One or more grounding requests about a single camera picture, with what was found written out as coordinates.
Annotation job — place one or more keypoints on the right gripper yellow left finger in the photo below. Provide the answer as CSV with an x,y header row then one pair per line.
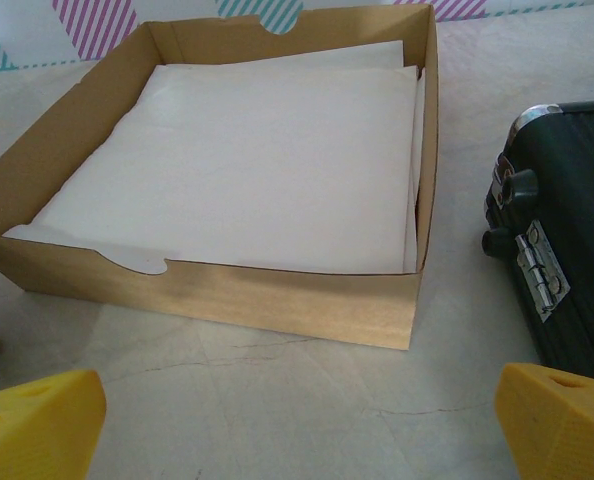
x,y
42,425

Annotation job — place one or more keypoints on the black hard case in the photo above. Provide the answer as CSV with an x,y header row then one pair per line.
x,y
577,200

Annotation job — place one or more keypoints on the brown cardboard napkin box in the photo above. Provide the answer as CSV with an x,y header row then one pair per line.
x,y
302,310

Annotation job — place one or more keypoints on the stack of white napkins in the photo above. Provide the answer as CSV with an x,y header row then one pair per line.
x,y
252,165

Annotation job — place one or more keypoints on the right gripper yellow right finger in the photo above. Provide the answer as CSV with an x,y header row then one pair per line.
x,y
562,430

